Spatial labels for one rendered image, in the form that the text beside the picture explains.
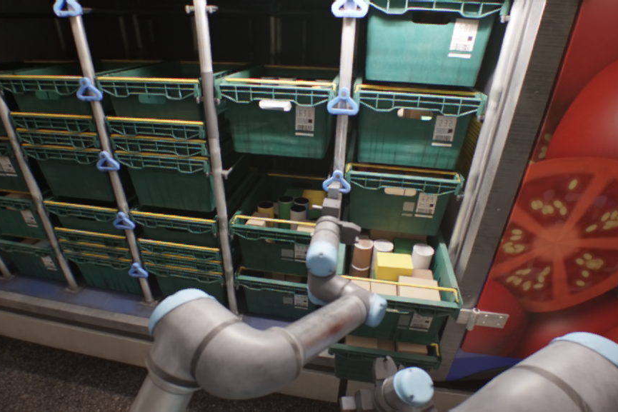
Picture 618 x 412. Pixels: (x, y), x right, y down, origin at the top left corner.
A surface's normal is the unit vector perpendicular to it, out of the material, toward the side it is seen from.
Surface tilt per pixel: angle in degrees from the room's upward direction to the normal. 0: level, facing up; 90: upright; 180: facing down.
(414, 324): 97
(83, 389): 0
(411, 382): 25
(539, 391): 16
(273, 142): 98
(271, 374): 62
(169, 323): 42
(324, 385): 90
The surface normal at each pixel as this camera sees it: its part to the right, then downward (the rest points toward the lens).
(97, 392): 0.03, -0.88
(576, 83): -0.16, 0.47
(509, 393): -0.58, -0.80
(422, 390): 0.20, -0.61
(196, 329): -0.22, -0.67
